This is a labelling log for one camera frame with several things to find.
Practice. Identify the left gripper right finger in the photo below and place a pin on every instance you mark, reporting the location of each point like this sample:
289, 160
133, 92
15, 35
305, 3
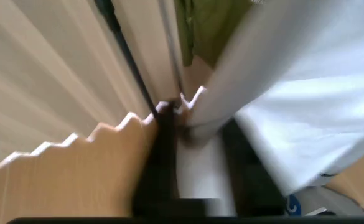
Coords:
250, 183

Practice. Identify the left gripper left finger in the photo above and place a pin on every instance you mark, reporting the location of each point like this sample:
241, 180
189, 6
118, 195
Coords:
158, 174

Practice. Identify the pale grey garment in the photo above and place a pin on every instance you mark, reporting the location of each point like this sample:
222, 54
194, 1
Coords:
293, 77

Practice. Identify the green printed shirt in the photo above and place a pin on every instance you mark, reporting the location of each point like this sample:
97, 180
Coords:
206, 28

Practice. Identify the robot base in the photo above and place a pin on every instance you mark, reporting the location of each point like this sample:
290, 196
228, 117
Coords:
321, 202

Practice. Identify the black clothes rack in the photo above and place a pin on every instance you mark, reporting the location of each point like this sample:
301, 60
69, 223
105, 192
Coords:
122, 46

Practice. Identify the beige curtain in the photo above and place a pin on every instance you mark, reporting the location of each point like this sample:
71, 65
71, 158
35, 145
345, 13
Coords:
60, 77

